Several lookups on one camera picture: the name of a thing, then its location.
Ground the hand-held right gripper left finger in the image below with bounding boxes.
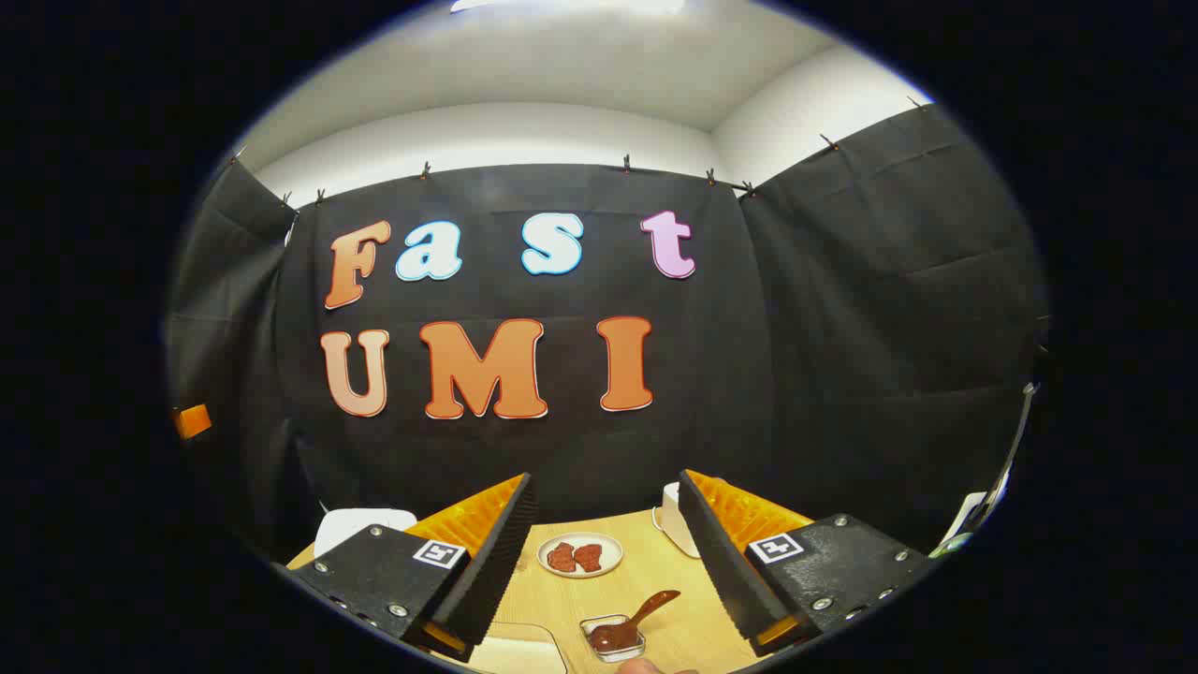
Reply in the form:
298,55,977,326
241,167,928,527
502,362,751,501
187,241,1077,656
285,473,540,664

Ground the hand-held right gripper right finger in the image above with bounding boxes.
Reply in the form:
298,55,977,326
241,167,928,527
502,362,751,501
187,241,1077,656
678,469,937,656

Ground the brown wooden spoon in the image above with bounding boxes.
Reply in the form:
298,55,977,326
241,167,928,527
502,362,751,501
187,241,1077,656
590,590,682,653

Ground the white rice cooker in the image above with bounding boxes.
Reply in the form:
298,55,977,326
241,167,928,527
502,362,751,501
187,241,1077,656
314,507,418,559

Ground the white toaster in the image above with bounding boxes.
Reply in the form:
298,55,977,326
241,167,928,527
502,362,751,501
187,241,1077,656
651,481,703,560

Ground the white plate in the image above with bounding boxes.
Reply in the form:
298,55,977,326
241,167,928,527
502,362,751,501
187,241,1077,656
537,532,624,579

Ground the clear plastic container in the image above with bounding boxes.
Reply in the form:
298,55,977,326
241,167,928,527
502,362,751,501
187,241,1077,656
466,622,569,674

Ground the black backdrop cloth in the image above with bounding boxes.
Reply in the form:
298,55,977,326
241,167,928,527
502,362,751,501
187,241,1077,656
164,103,1049,563

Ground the white box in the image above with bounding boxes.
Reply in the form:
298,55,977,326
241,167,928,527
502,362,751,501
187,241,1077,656
941,468,1012,549

